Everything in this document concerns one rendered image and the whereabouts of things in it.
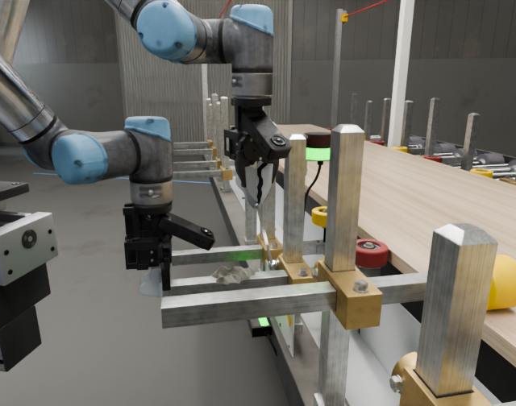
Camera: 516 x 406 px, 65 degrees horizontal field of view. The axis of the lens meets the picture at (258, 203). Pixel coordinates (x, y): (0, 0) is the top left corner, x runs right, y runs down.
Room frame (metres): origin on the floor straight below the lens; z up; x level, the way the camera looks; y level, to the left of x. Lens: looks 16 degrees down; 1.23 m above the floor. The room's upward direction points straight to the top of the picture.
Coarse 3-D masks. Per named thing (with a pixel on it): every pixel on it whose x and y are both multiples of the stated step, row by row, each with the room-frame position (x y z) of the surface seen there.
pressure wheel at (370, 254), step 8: (360, 240) 0.82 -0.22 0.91; (368, 240) 0.82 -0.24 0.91; (376, 240) 0.82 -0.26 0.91; (360, 248) 0.78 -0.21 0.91; (368, 248) 0.78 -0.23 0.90; (376, 248) 0.78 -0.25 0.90; (384, 248) 0.78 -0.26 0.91; (360, 256) 0.76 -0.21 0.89; (368, 256) 0.75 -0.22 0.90; (376, 256) 0.75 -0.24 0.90; (384, 256) 0.76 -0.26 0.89; (360, 264) 0.76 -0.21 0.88; (368, 264) 0.75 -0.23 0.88; (376, 264) 0.75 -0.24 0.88; (384, 264) 0.76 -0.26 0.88
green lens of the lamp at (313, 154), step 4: (308, 148) 0.79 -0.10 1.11; (312, 148) 0.79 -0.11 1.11; (328, 148) 0.79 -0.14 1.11; (308, 152) 0.79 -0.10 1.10; (312, 152) 0.79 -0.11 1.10; (316, 152) 0.78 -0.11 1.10; (320, 152) 0.78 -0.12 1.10; (324, 152) 0.78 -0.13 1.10; (328, 152) 0.79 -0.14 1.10; (308, 156) 0.79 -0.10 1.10; (312, 156) 0.79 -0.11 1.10; (316, 156) 0.78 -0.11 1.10; (320, 156) 0.78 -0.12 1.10; (324, 156) 0.78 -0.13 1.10; (328, 156) 0.79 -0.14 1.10
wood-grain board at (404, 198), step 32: (288, 128) 3.19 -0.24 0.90; (320, 128) 3.19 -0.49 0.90; (384, 160) 1.81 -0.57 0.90; (416, 160) 1.81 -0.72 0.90; (320, 192) 1.25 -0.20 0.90; (384, 192) 1.25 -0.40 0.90; (416, 192) 1.25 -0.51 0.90; (448, 192) 1.25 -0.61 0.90; (480, 192) 1.25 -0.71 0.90; (512, 192) 1.25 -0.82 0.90; (384, 224) 0.94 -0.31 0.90; (416, 224) 0.94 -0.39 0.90; (480, 224) 0.94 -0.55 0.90; (512, 224) 0.94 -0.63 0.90; (416, 256) 0.75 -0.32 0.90; (512, 256) 0.75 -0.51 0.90; (512, 320) 0.52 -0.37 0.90; (512, 352) 0.46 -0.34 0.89
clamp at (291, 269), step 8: (280, 256) 0.82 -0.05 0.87; (280, 264) 0.81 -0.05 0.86; (288, 264) 0.78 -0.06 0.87; (296, 264) 0.78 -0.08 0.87; (304, 264) 0.78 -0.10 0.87; (288, 272) 0.74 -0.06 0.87; (296, 272) 0.74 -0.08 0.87; (288, 280) 0.74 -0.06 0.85; (296, 280) 0.71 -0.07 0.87; (304, 280) 0.71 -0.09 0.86; (312, 280) 0.72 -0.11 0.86
